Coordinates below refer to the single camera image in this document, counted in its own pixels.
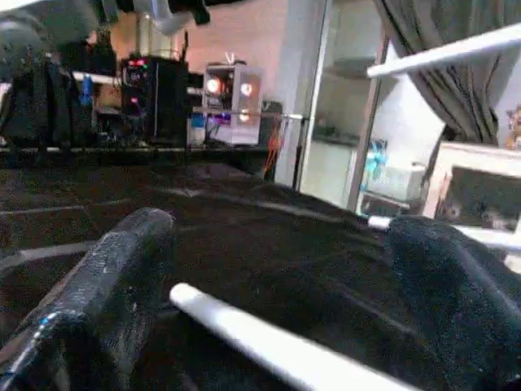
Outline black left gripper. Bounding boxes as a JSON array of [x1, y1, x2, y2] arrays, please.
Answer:
[[169, 0, 212, 25]]

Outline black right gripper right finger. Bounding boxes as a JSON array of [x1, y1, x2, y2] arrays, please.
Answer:
[[384, 215, 521, 391]]

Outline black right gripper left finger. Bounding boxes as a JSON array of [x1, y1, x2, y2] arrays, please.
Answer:
[[0, 207, 177, 391]]

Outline white plastic table leg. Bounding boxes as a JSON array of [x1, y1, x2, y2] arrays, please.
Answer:
[[367, 215, 521, 252], [365, 22, 521, 79], [168, 282, 427, 391]]

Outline white computer case lit fans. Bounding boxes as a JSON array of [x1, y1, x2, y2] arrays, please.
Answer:
[[202, 60, 265, 147]]

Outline black computer tower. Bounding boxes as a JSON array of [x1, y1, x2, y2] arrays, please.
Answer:
[[120, 56, 190, 146]]

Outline white plastic storage box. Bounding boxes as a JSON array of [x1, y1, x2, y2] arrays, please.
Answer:
[[380, 161, 427, 203]]

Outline black hanging jacket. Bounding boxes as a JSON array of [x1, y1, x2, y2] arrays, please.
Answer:
[[0, 52, 97, 147]]

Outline black shiny table mat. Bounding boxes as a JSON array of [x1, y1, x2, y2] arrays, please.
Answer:
[[0, 162, 521, 391]]

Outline grey pleated curtain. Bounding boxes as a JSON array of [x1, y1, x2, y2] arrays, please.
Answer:
[[374, 0, 521, 147]]

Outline orange cable bundle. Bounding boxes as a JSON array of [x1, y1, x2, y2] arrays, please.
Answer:
[[263, 116, 286, 174]]

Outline cartoon animal wall sticker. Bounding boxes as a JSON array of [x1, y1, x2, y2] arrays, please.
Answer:
[[504, 103, 521, 148]]

